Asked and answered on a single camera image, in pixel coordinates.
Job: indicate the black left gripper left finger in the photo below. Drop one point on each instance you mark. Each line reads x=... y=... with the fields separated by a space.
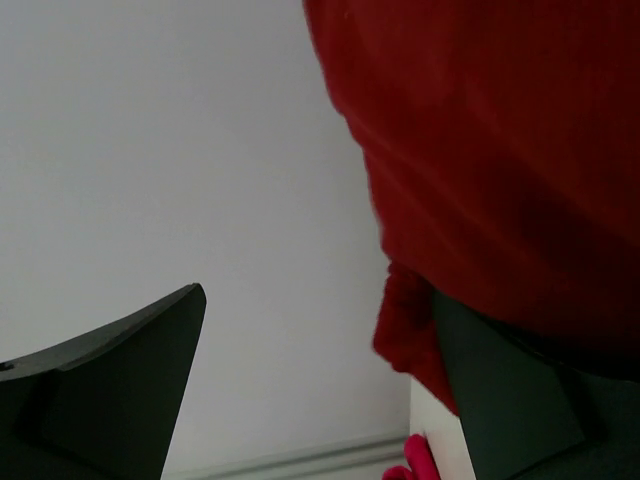
x=102 y=405

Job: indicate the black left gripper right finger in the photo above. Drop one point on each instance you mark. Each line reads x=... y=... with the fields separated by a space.
x=531 y=411

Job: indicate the dark red t shirt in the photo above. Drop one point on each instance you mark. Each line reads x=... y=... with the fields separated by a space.
x=501 y=143

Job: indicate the folded pink t shirt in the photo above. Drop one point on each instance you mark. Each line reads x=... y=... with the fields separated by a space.
x=420 y=464

